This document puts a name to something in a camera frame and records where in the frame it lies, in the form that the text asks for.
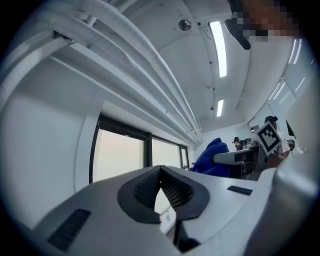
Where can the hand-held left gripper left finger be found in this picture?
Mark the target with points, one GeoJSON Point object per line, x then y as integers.
{"type": "Point", "coordinates": [100, 212]}

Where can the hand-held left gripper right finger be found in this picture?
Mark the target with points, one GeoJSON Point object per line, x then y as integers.
{"type": "Point", "coordinates": [220, 200]}

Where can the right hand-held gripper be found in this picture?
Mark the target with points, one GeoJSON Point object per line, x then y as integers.
{"type": "Point", "coordinates": [267, 137]}

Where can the blue cleaning cloth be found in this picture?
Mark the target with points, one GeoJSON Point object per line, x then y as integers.
{"type": "Point", "coordinates": [203, 162]}

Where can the black window frame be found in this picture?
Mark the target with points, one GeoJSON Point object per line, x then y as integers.
{"type": "Point", "coordinates": [149, 150]}

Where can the person's right forearm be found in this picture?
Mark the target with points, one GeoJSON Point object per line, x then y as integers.
{"type": "Point", "coordinates": [276, 161]}

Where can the short ceiling light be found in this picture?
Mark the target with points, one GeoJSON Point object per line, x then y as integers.
{"type": "Point", "coordinates": [220, 107]}

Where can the clear plastic water bottle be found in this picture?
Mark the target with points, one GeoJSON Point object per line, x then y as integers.
{"type": "Point", "coordinates": [167, 217]}

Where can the long ceiling light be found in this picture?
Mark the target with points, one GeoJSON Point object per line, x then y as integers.
{"type": "Point", "coordinates": [218, 50]}

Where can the round ceiling detector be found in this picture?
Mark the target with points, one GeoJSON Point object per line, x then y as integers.
{"type": "Point", "coordinates": [185, 25]}

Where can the person's head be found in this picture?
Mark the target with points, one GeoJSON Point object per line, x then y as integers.
{"type": "Point", "coordinates": [270, 17]}

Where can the white insulated pipe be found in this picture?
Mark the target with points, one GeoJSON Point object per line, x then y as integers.
{"type": "Point", "coordinates": [112, 50]}
{"type": "Point", "coordinates": [130, 25]}
{"type": "Point", "coordinates": [30, 62]}

